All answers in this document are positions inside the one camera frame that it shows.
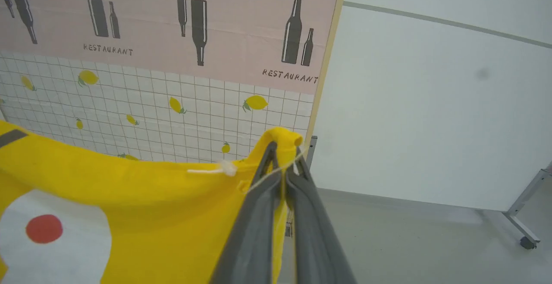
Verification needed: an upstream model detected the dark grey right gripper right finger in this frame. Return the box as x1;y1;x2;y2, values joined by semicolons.
285;146;356;284

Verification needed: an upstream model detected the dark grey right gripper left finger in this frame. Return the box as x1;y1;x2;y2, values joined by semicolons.
209;142;285;284

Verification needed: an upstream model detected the yellow garment with white print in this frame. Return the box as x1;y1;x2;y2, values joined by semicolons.
0;120;304;284

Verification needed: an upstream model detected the wood-framed lemon print screen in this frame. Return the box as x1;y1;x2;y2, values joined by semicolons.
0;0;350;164

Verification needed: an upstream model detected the white panel board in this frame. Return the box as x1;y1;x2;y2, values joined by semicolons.
308;0;552;212

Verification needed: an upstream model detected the grey metal wheeled stand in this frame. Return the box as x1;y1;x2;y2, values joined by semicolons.
502;162;552;250

